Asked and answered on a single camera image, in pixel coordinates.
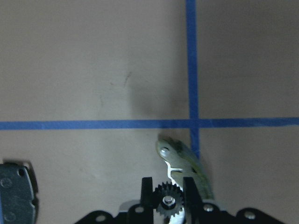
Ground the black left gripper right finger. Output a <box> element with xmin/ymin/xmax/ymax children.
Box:
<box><xmin>183</xmin><ymin>177</ymin><xmax>202</xmax><ymax>224</ymax></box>

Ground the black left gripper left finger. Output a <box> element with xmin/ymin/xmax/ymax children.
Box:
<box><xmin>140</xmin><ymin>177</ymin><xmax>154</xmax><ymax>224</ymax></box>

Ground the small black bearing gear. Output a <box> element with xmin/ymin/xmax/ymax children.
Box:
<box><xmin>153</xmin><ymin>182</ymin><xmax>184</xmax><ymax>218</ymax></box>

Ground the olive green brake shoe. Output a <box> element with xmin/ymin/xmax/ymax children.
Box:
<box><xmin>156</xmin><ymin>138</ymin><xmax>214</xmax><ymax>200</ymax></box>

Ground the black brake pad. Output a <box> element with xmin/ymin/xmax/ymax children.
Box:
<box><xmin>0</xmin><ymin>160</ymin><xmax>38</xmax><ymax>224</ymax></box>

